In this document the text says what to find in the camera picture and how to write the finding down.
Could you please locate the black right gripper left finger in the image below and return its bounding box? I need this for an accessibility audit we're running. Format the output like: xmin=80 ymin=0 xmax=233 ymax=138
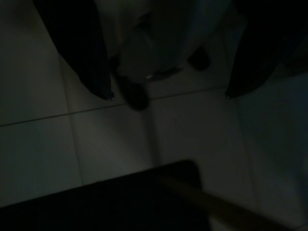
xmin=32 ymin=0 xmax=115 ymax=101

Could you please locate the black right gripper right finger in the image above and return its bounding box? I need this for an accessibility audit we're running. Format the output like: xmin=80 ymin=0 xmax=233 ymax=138
xmin=225 ymin=0 xmax=308 ymax=100

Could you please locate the black robot foot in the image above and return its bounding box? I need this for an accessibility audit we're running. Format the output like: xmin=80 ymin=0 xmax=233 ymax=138
xmin=187 ymin=47 xmax=210 ymax=72
xmin=113 ymin=56 xmax=150 ymax=111

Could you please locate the black table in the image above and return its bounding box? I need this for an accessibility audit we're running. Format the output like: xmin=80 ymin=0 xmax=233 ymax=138
xmin=0 ymin=159 xmax=296 ymax=231

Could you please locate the wooden table leg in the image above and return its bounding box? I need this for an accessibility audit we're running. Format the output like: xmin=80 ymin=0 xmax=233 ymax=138
xmin=163 ymin=177 xmax=289 ymax=231

